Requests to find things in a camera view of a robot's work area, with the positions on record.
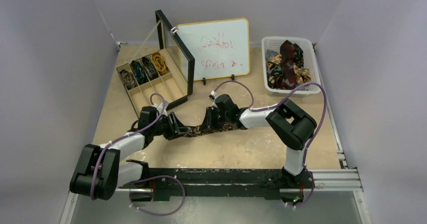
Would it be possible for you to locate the white plastic basket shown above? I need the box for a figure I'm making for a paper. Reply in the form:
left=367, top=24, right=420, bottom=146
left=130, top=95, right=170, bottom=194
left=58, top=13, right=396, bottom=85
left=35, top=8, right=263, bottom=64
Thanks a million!
left=261, top=36, right=321, bottom=96

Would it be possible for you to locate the brown floral black tie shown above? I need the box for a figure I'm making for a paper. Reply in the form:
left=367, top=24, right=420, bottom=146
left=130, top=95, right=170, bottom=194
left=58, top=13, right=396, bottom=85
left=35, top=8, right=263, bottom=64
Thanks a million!
left=163, top=123, right=238, bottom=140

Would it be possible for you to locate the black tie storage box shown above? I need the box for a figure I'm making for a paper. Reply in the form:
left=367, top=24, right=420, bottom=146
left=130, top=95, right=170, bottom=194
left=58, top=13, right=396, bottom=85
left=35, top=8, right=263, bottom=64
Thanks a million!
left=116, top=10, right=195, bottom=115

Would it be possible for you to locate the dark grey rolled tie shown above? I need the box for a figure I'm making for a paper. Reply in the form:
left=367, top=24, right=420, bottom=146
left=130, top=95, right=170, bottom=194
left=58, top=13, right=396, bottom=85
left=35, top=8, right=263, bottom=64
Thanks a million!
left=141, top=57, right=159, bottom=81

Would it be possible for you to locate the small whiteboard with stand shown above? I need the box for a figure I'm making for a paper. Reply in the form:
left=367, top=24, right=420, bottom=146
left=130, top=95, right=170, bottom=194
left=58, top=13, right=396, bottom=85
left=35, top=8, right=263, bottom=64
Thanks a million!
left=177, top=18, right=250, bottom=81

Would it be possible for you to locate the dark red tie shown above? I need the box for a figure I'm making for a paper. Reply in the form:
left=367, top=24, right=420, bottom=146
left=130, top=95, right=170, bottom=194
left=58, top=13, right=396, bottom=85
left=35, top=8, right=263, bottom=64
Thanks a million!
left=279, top=40, right=304, bottom=90

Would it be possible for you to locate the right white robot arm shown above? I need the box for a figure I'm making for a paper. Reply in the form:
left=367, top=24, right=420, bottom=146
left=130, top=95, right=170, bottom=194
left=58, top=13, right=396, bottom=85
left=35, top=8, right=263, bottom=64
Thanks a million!
left=198, top=94, right=317, bottom=187

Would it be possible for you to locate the black aluminium mounting rail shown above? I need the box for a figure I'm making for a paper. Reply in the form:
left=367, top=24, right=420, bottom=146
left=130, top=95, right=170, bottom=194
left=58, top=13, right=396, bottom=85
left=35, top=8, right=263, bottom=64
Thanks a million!
left=68, top=167, right=364, bottom=203

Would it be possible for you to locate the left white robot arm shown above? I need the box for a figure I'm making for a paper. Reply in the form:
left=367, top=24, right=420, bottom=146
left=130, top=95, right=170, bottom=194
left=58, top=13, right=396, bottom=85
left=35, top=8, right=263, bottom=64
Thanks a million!
left=69, top=105, right=191, bottom=200

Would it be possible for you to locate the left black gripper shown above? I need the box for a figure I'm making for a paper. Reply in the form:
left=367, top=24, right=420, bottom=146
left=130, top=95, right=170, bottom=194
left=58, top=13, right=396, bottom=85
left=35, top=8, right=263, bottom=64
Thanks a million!
left=150, top=112, right=189, bottom=140

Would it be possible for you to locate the colourful patterned tie pile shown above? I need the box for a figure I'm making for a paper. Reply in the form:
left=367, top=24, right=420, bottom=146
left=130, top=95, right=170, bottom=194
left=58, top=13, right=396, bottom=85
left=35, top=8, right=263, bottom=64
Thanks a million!
left=266, top=50, right=312, bottom=90

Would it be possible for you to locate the blue dark rolled tie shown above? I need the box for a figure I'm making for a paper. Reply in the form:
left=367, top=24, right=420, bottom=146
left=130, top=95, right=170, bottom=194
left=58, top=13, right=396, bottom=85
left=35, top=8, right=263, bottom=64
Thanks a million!
left=130, top=60, right=148, bottom=85

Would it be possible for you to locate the grey patterned rolled tie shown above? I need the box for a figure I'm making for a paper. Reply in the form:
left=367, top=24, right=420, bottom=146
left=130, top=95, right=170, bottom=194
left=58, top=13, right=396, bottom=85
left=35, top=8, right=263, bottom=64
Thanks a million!
left=119, top=69, right=137, bottom=90

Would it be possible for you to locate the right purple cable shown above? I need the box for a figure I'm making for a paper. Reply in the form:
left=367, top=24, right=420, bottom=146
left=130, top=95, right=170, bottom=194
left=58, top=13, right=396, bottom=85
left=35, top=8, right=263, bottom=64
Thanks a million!
left=209, top=80, right=328, bottom=209

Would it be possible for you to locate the yellow rolled tie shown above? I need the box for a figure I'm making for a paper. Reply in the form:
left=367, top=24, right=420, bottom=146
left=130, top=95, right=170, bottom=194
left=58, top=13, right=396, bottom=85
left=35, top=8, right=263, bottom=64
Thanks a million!
left=151, top=52, right=169, bottom=76

